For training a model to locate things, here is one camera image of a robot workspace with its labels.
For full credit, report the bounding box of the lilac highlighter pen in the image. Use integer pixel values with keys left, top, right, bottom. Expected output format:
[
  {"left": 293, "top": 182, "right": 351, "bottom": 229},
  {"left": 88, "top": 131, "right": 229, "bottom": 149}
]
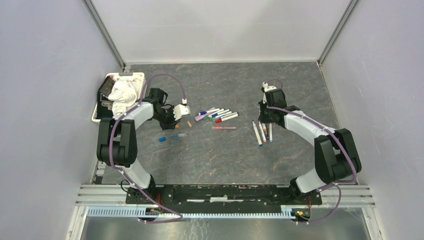
[{"left": 194, "top": 111, "right": 213, "bottom": 122}]

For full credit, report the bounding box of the white crumpled cloth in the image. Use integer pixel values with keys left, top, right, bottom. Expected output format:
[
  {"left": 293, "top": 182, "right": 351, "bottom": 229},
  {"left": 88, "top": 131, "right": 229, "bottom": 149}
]
[{"left": 108, "top": 74, "right": 145, "bottom": 118}]

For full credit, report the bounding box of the white plastic basket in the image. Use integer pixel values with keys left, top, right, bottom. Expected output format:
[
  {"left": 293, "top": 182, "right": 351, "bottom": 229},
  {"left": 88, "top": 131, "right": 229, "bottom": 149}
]
[{"left": 91, "top": 72, "right": 146, "bottom": 123}]

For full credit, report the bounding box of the white marker red cap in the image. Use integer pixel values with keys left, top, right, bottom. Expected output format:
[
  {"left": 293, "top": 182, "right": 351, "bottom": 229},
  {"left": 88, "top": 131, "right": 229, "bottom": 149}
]
[{"left": 215, "top": 112, "right": 239, "bottom": 123}]

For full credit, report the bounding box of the pink highlighter pen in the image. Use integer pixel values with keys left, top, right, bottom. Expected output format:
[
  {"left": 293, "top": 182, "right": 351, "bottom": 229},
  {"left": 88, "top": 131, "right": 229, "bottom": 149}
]
[{"left": 211, "top": 126, "right": 237, "bottom": 130}]

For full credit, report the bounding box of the black box in basket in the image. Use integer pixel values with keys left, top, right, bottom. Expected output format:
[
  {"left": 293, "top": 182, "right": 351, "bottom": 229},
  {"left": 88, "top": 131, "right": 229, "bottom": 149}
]
[{"left": 95, "top": 75, "right": 115, "bottom": 120}]

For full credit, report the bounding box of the white marker light-blue cap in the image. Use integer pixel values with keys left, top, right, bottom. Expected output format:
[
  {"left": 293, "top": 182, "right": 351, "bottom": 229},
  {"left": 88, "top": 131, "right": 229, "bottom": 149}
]
[{"left": 267, "top": 123, "right": 273, "bottom": 143}]

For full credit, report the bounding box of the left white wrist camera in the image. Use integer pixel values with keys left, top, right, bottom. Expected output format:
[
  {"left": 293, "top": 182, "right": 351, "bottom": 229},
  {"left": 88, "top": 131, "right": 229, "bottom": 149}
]
[{"left": 172, "top": 104, "right": 191, "bottom": 121}]

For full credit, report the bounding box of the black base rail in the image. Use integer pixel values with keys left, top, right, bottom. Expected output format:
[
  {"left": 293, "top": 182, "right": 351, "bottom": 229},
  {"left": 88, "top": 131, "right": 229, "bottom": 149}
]
[{"left": 146, "top": 184, "right": 323, "bottom": 214}]

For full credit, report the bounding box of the white marker blue cap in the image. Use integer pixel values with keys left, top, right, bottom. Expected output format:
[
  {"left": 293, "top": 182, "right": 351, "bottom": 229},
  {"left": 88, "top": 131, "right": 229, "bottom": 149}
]
[{"left": 252, "top": 120, "right": 263, "bottom": 147}]

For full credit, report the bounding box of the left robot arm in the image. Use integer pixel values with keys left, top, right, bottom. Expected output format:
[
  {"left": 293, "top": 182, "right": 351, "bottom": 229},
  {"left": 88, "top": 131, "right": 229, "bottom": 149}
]
[{"left": 96, "top": 88, "right": 182, "bottom": 204}]

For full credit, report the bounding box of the purple cable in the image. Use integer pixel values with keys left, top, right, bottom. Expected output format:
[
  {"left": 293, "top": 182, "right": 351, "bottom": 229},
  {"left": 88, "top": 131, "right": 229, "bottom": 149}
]
[
  {"left": 263, "top": 78, "right": 359, "bottom": 226},
  {"left": 108, "top": 73, "right": 188, "bottom": 224}
]

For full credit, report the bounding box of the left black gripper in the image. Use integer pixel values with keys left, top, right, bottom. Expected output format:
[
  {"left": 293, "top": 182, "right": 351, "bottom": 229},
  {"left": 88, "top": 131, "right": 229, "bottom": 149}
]
[{"left": 152, "top": 105, "right": 182, "bottom": 131}]

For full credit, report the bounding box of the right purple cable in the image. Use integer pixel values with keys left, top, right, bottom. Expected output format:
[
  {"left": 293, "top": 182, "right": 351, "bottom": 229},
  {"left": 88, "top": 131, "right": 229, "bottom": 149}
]
[{"left": 263, "top": 78, "right": 359, "bottom": 226}]

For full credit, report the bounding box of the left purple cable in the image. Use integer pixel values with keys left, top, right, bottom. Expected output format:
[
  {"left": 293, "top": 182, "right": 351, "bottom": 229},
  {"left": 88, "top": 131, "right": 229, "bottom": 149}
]
[{"left": 108, "top": 73, "right": 188, "bottom": 224}]

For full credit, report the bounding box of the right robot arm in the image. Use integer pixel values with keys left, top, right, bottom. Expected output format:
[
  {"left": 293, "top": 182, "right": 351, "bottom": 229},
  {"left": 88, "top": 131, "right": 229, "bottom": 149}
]
[{"left": 258, "top": 84, "right": 362, "bottom": 204}]

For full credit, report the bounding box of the white marker green cap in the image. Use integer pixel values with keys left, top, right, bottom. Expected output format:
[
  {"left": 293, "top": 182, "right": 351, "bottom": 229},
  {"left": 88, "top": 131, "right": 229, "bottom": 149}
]
[{"left": 203, "top": 109, "right": 230, "bottom": 120}]

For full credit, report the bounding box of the slotted cable duct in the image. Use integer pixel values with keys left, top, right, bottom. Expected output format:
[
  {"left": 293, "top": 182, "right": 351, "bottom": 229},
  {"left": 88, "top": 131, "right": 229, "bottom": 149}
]
[{"left": 86, "top": 206, "right": 294, "bottom": 219}]

